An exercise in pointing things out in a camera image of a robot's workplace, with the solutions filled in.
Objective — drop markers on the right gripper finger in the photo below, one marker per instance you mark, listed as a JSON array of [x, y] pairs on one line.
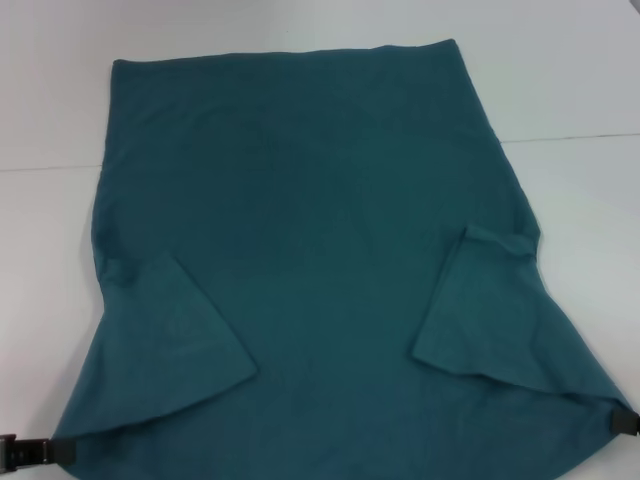
[[625, 428], [625, 416]]

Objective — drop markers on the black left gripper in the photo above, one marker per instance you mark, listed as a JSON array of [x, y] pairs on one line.
[[22, 449]]

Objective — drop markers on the teal blue shirt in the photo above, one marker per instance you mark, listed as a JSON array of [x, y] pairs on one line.
[[310, 240]]

